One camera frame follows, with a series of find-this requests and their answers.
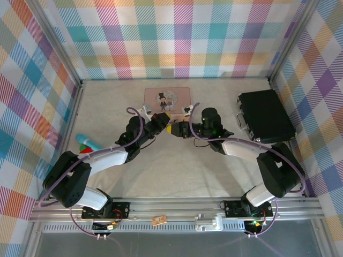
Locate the pink tin with cartoon couple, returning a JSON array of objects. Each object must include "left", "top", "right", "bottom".
[{"left": 144, "top": 87, "right": 192, "bottom": 116}]

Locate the teal cylinder toy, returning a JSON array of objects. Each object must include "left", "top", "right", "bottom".
[{"left": 75, "top": 133, "right": 100, "bottom": 151}]

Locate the perforated metal strip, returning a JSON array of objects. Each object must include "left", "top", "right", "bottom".
[{"left": 42, "top": 223, "right": 269, "bottom": 234}]

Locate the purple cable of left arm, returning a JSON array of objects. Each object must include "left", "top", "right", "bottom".
[{"left": 39, "top": 107, "right": 147, "bottom": 240}]

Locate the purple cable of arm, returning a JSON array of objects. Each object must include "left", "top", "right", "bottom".
[
  {"left": 189, "top": 102, "right": 307, "bottom": 238},
  {"left": 39, "top": 107, "right": 147, "bottom": 240}
]

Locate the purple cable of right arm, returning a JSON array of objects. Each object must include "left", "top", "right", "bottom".
[{"left": 189, "top": 102, "right": 307, "bottom": 238}]

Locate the black case with metal handle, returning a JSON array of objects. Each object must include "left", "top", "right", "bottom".
[{"left": 235, "top": 89, "right": 296, "bottom": 144}]

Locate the aluminium frame rail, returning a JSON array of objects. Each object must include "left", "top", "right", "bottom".
[{"left": 31, "top": 197, "right": 322, "bottom": 223}]

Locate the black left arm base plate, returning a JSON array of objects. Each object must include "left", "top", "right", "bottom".
[{"left": 81, "top": 201, "right": 131, "bottom": 221}]

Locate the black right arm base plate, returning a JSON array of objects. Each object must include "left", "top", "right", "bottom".
[{"left": 223, "top": 199, "right": 274, "bottom": 219}]

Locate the silver metal bracket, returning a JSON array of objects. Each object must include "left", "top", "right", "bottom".
[{"left": 194, "top": 213, "right": 223, "bottom": 232}]

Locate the aluminium frame post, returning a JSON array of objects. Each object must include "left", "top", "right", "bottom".
[
  {"left": 31, "top": 0, "right": 84, "bottom": 86},
  {"left": 267, "top": 0, "right": 322, "bottom": 86}
]

